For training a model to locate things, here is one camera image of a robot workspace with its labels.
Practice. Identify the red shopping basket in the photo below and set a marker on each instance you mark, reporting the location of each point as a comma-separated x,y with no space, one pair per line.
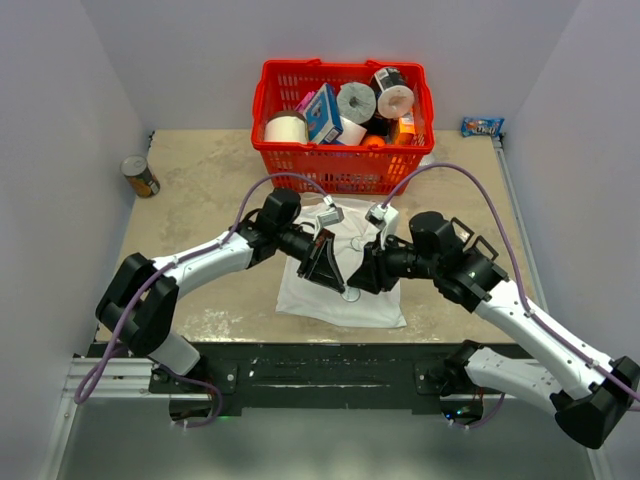
374,170

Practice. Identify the orange box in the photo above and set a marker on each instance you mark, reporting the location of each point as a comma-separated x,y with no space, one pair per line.
402,130

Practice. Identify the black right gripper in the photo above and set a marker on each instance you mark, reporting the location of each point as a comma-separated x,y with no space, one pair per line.
374,274

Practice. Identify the black display case left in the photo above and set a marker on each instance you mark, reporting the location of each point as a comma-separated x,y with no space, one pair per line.
462,231

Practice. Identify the pink packet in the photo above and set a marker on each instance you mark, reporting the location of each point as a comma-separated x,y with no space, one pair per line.
304,102

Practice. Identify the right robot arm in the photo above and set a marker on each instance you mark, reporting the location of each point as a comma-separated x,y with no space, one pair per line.
585,390

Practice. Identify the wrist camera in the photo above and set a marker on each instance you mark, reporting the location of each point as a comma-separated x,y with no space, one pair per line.
385,219
332,215

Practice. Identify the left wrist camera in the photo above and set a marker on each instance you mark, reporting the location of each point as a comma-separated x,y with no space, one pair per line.
332,215

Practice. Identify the orange fruit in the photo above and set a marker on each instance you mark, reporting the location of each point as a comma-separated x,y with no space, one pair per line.
373,141

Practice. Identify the white shirt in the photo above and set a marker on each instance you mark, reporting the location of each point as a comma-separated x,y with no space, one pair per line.
300,297

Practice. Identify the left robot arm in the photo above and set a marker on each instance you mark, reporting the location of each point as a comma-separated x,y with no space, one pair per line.
139,304

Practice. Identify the blue candy packet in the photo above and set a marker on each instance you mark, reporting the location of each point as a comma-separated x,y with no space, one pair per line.
482,126

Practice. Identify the pink toilet roll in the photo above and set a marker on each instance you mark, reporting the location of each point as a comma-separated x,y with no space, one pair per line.
396,101

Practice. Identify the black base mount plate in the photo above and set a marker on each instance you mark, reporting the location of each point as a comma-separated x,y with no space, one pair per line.
420,378

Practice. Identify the black display case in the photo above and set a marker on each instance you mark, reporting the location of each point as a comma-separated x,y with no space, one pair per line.
462,231
483,252

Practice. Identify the tin can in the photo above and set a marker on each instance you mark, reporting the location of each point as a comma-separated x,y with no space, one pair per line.
137,172

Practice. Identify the grey toilet roll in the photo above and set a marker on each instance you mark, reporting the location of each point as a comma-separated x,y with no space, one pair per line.
356,102

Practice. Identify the blue box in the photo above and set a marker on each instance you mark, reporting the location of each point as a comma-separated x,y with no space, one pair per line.
322,116

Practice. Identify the silver round object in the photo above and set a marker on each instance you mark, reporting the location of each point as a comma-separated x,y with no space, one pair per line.
426,160

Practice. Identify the white paper roll left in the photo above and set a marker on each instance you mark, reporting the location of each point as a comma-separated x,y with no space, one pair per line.
288,126

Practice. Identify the black cylinder container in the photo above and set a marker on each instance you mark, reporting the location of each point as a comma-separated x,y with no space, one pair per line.
387,78

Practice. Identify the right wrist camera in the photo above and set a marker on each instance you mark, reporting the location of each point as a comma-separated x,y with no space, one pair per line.
385,219

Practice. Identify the black display case right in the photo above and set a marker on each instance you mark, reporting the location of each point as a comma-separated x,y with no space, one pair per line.
483,252

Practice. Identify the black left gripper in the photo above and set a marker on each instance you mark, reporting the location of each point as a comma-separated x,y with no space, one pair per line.
320,265

